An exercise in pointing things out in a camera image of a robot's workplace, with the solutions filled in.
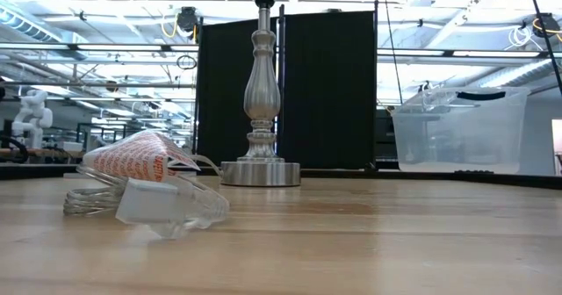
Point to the black leaning stand pole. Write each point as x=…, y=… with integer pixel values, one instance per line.
x=535, y=5

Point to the silver metal lamp base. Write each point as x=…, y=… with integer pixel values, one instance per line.
x=262, y=93

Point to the black folding room divider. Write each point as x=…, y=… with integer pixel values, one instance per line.
x=333, y=88

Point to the black aluminium table frame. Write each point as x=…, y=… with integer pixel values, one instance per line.
x=30, y=172

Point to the white humanoid robot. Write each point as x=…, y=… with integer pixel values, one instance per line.
x=33, y=110

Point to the wooden workbench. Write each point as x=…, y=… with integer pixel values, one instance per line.
x=52, y=154

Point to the clear plastic storage bin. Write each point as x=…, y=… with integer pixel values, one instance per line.
x=461, y=132

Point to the black equipment box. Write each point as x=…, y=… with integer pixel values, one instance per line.
x=385, y=132

